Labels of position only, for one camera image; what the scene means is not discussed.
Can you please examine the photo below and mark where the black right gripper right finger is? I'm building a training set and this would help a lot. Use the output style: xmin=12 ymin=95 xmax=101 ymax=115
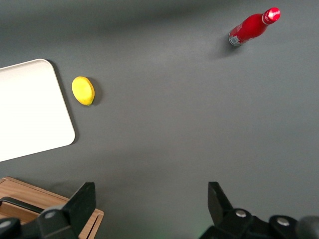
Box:
xmin=199 ymin=181 xmax=319 ymax=239

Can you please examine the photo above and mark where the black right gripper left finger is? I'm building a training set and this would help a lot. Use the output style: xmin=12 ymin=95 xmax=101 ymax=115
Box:
xmin=0 ymin=181 xmax=97 ymax=239

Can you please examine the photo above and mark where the black drawer handle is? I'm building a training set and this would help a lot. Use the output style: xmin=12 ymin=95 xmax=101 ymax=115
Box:
xmin=0 ymin=196 xmax=43 ymax=215

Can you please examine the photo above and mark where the wooden drawer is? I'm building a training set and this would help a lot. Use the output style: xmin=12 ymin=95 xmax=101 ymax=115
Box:
xmin=0 ymin=203 xmax=42 ymax=225

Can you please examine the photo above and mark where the wooden drawer cabinet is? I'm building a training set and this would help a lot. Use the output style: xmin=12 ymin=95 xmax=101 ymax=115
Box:
xmin=0 ymin=176 xmax=104 ymax=239

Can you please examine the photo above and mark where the beige rectangular tray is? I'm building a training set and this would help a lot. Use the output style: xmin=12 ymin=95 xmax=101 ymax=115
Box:
xmin=0 ymin=58 xmax=76 ymax=163

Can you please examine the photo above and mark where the yellow lemon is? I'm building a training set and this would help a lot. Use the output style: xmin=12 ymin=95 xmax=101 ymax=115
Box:
xmin=71 ymin=76 xmax=96 ymax=107

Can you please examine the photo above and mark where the red aluminium bottle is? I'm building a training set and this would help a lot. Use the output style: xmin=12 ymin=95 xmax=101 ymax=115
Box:
xmin=228 ymin=6 xmax=282 ymax=47

